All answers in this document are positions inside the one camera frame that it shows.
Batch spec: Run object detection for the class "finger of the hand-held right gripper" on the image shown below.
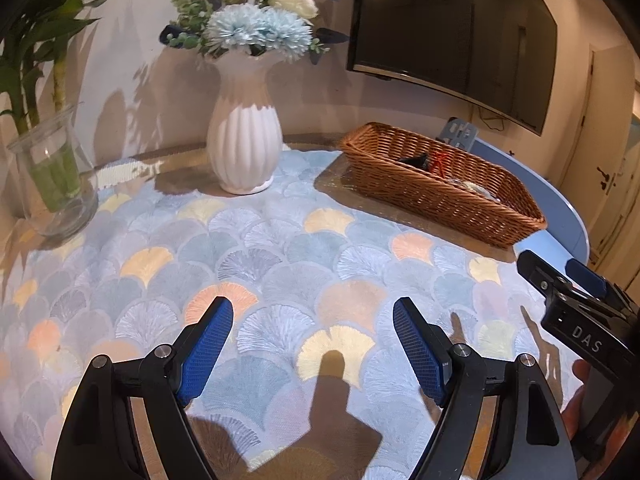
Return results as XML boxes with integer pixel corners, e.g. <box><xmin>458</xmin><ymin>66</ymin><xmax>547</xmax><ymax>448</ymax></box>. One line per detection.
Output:
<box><xmin>565</xmin><ymin>258</ymin><xmax>609</xmax><ymax>302</ymax></box>
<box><xmin>517</xmin><ymin>249</ymin><xmax>572</xmax><ymax>302</ymax></box>

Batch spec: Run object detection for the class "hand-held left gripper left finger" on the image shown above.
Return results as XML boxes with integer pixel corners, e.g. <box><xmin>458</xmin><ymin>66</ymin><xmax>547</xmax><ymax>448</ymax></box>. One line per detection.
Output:
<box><xmin>50</xmin><ymin>296</ymin><xmax>236</xmax><ymax>480</ymax></box>

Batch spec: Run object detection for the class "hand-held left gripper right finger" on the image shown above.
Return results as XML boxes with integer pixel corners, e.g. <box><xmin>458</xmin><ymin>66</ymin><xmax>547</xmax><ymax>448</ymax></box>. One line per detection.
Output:
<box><xmin>392</xmin><ymin>297</ymin><xmax>576</xmax><ymax>480</ymax></box>

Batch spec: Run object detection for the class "brown wicker basket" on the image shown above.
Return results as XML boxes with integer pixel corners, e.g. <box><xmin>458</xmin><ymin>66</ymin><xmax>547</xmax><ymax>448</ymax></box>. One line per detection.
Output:
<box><xmin>339</xmin><ymin>121</ymin><xmax>548</xmax><ymax>248</ymax></box>

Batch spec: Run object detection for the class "person's right hand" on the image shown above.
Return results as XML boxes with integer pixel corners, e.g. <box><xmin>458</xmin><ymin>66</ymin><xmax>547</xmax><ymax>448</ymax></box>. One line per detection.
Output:
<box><xmin>561</xmin><ymin>359</ymin><xmax>593</xmax><ymax>431</ymax></box>

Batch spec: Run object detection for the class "blue chair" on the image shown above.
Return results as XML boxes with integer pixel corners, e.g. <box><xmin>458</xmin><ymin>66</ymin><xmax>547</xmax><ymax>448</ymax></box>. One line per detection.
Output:
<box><xmin>469</xmin><ymin>137</ymin><xmax>592</xmax><ymax>262</ymax></box>

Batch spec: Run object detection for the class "scallop patterned tablecloth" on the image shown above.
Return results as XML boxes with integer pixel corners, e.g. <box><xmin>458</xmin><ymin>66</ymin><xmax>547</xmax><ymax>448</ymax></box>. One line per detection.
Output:
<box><xmin>0</xmin><ymin>147</ymin><xmax>591</xmax><ymax>480</ymax></box>

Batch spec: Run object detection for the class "grey metal stand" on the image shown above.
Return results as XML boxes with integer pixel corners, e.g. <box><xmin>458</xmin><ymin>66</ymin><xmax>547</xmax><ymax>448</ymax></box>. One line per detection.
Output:
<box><xmin>437</xmin><ymin>118</ymin><xmax>479</xmax><ymax>150</ymax></box>

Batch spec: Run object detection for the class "white ribbed vase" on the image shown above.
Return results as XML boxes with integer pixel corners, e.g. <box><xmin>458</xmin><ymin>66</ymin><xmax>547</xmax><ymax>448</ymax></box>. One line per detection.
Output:
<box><xmin>206</xmin><ymin>52</ymin><xmax>285</xmax><ymax>195</ymax></box>

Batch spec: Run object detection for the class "clear glass vase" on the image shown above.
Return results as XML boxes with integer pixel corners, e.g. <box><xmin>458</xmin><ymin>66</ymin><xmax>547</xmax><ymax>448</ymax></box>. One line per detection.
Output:
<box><xmin>7</xmin><ymin>104</ymin><xmax>100</xmax><ymax>238</ymax></box>

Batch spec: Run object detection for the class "black flat television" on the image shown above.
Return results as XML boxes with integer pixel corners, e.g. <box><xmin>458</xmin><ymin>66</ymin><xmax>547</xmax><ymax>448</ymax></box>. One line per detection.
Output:
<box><xmin>346</xmin><ymin>0</ymin><xmax>559</xmax><ymax>136</ymax></box>

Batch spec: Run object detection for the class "blue and white flower bouquet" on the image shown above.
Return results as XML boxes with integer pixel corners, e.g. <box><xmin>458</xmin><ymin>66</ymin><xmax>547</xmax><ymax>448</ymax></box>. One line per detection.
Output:
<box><xmin>159</xmin><ymin>0</ymin><xmax>354</xmax><ymax>67</ymax></box>

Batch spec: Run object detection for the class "green bamboo plant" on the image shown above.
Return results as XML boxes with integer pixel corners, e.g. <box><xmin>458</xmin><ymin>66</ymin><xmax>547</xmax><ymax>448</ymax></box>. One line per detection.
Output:
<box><xmin>0</xmin><ymin>0</ymin><xmax>173</xmax><ymax>211</ymax></box>

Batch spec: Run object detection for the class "black television cable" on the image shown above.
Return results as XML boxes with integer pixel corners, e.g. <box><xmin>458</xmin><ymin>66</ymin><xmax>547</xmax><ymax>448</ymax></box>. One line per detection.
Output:
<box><xmin>474</xmin><ymin>106</ymin><xmax>507</xmax><ymax>132</ymax></box>

